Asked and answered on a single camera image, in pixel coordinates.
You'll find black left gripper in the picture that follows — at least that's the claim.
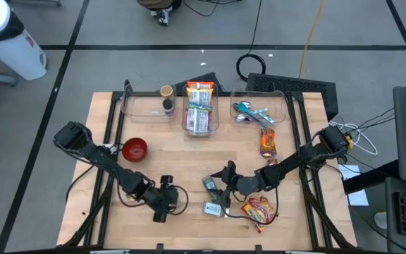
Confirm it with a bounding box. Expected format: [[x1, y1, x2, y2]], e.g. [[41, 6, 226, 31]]
[[140, 174, 181, 224]]

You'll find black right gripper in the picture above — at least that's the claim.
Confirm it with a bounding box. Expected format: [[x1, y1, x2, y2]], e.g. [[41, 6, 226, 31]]
[[209, 159, 262, 210]]

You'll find green spice jar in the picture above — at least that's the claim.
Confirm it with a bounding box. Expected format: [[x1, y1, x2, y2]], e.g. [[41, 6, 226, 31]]
[[202, 175, 222, 202]]

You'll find green ramen packet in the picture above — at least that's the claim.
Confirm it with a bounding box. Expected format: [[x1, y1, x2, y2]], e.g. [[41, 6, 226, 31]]
[[185, 105, 211, 138]]

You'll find teal plastic utensil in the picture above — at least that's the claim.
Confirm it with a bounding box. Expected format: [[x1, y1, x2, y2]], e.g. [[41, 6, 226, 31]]
[[233, 102, 271, 127]]

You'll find thin teal-handled spoon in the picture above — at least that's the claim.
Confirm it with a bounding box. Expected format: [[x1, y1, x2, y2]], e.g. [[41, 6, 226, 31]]
[[254, 107, 276, 124]]

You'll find black-lid spice jar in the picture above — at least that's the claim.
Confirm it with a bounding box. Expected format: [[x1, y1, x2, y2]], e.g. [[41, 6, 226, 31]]
[[161, 99, 176, 118]]

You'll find orange ramen packet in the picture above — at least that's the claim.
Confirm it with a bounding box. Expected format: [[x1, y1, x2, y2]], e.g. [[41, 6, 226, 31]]
[[187, 80, 216, 91]]

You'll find tan round cup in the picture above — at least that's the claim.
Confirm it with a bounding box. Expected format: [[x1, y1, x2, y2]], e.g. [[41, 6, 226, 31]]
[[159, 84, 175, 100]]

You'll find white-label spice jar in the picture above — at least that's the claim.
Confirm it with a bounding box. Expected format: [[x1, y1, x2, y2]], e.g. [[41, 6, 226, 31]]
[[202, 201, 226, 217]]

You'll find red ramen packet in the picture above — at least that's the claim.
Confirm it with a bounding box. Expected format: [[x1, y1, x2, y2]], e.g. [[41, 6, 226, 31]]
[[241, 195, 280, 234]]

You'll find red and black bowl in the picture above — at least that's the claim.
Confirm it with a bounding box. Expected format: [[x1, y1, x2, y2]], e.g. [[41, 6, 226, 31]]
[[121, 137, 149, 163]]

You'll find orange candy bar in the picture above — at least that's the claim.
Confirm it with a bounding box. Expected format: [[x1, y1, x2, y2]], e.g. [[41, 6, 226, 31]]
[[259, 128, 278, 159]]

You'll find narrow clear plastic bin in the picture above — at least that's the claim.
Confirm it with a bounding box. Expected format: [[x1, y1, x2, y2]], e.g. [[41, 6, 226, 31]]
[[180, 82, 220, 139]]

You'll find wide clear plastic bin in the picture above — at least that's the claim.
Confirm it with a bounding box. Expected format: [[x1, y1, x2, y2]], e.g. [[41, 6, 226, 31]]
[[120, 83, 177, 123], [230, 90, 288, 131]]

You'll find black perforated metal case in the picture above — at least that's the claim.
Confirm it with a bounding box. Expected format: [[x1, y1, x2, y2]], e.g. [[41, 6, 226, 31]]
[[245, 72, 339, 121]]

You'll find white paper sheet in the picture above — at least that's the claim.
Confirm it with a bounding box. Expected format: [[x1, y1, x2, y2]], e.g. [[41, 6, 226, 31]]
[[338, 164, 370, 207]]

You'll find grey computer mouse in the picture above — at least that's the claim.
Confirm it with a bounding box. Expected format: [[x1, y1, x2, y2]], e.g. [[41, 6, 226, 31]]
[[374, 211, 389, 230]]

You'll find person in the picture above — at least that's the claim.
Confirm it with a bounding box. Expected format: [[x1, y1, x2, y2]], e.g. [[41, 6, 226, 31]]
[[136, 0, 183, 28]]

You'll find white trash bin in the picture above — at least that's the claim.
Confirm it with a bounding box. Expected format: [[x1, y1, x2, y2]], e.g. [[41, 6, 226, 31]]
[[0, 0, 48, 82]]

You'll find black coiled floor cable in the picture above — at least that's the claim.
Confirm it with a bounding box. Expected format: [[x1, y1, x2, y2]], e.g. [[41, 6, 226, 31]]
[[235, 0, 268, 83]]

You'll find white cable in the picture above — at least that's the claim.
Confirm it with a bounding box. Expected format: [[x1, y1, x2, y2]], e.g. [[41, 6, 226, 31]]
[[328, 121, 379, 157]]

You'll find yellow floor cable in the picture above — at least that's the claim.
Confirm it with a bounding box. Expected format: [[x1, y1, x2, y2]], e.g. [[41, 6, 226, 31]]
[[298, 0, 326, 80]]

